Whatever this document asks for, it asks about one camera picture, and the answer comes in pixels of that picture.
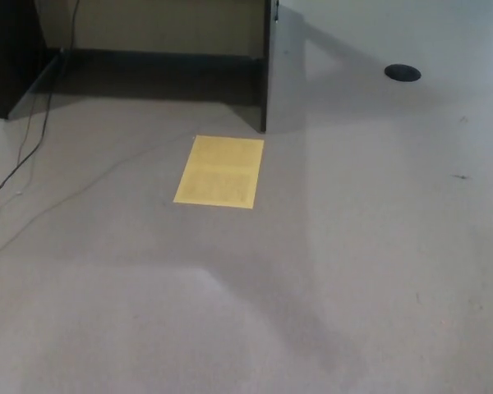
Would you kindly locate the black round floor disc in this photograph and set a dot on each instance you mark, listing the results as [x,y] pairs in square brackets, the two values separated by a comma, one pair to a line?
[402,72]

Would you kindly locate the yellow paper sheet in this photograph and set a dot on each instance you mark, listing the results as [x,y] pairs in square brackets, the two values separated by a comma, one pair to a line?
[219,172]

